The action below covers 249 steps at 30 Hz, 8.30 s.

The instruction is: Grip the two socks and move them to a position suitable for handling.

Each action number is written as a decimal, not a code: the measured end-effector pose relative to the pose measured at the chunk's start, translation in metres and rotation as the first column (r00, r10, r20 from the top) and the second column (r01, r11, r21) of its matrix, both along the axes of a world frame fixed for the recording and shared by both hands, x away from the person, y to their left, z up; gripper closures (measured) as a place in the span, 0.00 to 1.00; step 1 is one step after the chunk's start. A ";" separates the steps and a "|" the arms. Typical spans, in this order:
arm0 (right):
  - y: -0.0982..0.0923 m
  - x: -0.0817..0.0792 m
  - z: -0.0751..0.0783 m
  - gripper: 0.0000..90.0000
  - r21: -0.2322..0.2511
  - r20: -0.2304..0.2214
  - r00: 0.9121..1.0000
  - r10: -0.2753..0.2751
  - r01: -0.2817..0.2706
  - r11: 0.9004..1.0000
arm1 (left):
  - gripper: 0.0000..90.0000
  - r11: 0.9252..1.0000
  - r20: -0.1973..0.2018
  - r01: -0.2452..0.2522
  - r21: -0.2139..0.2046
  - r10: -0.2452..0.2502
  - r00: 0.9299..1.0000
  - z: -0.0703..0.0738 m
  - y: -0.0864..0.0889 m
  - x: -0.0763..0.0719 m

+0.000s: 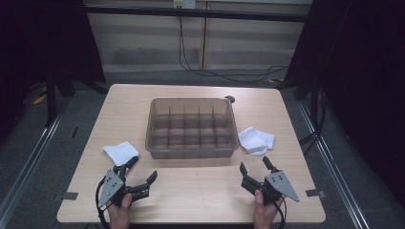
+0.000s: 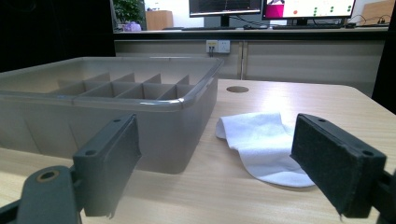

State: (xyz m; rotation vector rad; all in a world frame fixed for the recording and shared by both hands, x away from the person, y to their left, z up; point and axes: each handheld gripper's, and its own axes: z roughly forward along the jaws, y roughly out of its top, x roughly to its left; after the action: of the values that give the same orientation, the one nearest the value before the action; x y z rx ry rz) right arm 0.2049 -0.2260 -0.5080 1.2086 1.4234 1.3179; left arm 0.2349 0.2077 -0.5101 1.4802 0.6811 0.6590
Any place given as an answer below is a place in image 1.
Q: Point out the black curtain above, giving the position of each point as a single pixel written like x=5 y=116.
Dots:
x=363 y=79
x=38 y=41

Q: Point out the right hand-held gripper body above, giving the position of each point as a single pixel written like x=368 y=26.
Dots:
x=280 y=186

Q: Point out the person's right hand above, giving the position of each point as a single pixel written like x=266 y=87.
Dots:
x=263 y=214

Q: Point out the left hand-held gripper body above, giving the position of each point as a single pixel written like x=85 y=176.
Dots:
x=110 y=186

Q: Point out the black round table grommet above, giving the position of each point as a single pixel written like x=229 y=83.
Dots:
x=230 y=99

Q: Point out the yellow floor tape piece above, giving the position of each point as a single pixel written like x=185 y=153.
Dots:
x=39 y=99
x=274 y=81

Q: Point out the small black floor tape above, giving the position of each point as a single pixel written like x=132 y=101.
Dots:
x=74 y=132

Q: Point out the person's left hand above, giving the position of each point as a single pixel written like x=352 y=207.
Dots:
x=120 y=216

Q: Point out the black metal stand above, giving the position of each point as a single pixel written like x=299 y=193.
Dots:
x=51 y=101
x=314 y=101

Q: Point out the white wall socket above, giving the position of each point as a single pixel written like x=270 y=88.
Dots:
x=184 y=4

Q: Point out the black horizontal metal bar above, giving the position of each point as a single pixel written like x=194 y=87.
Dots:
x=191 y=13

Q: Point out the grey tape strip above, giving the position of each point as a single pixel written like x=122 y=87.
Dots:
x=315 y=192
x=68 y=196

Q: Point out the metal floor rail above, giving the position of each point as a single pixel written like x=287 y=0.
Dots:
x=331 y=165
x=31 y=159

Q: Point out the white sock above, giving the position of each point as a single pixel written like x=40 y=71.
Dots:
x=254 y=141
x=121 y=152

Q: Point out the translucent brown divided storage box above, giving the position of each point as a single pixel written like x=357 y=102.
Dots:
x=191 y=127

